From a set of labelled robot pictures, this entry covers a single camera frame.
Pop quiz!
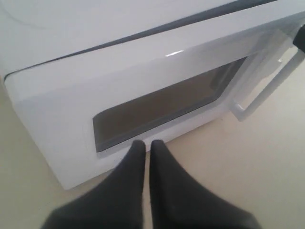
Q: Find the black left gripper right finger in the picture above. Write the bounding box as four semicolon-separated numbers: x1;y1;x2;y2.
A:
149;140;261;229

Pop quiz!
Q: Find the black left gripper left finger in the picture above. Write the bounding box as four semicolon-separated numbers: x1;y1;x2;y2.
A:
42;140;145;229

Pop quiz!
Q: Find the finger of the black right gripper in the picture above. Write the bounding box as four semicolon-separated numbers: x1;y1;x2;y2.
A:
293;25;305;53

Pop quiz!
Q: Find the white microwave door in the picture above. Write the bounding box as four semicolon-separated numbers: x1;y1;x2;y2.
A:
0;0;305;189

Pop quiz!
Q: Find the white microwave oven body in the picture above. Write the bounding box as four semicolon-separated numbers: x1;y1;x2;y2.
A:
0;0;296;84

